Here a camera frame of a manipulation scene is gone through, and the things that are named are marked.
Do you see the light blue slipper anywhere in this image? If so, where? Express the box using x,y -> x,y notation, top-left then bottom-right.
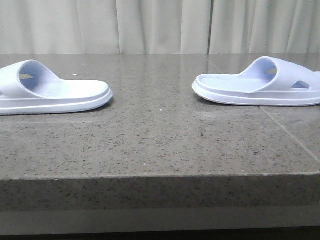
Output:
191,56 -> 320,106
0,60 -> 113,115

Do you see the pale curtain left panel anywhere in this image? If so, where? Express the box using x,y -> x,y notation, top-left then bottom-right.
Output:
0,0 -> 213,54

